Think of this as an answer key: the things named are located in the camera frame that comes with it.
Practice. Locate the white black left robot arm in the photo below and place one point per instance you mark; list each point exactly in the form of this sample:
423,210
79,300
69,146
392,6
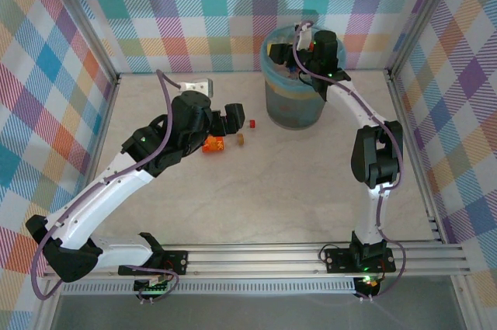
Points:
105,194

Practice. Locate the aluminium frame post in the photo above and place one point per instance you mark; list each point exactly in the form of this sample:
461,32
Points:
82,15
422,15

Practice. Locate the red label cola bottle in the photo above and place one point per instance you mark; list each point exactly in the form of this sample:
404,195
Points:
252,124

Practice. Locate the aluminium floor rail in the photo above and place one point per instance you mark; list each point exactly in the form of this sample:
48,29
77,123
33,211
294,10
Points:
103,128
427,198

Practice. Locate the orange label bottle gold cap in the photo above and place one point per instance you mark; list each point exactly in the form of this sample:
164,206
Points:
213,146

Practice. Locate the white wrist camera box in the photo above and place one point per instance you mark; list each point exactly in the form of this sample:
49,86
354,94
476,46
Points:
196,86
304,39

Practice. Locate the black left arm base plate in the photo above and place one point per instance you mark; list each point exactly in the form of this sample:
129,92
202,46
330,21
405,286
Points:
176,262

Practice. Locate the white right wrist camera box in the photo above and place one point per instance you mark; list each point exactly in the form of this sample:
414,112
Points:
304,39

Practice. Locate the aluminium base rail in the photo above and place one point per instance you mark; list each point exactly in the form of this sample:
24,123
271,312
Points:
252,264

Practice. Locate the mesh bin with blue liner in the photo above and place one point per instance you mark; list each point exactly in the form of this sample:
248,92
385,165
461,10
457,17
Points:
295,112

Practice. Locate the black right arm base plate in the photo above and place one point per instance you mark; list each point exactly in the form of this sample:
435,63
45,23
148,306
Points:
338,260

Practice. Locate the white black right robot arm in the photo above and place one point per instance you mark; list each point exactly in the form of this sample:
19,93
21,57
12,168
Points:
372,213

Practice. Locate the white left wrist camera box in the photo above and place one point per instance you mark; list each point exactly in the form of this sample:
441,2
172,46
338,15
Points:
196,86

